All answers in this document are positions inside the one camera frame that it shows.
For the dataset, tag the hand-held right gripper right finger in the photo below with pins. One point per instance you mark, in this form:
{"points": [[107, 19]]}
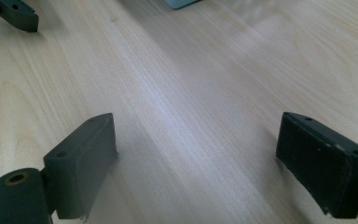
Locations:
{"points": [[317, 165]]}

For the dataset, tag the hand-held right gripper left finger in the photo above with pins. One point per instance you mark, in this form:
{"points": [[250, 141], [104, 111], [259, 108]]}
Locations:
{"points": [[80, 165]]}

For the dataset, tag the grey-blue flat object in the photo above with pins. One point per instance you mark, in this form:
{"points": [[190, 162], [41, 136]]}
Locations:
{"points": [[180, 3]]}

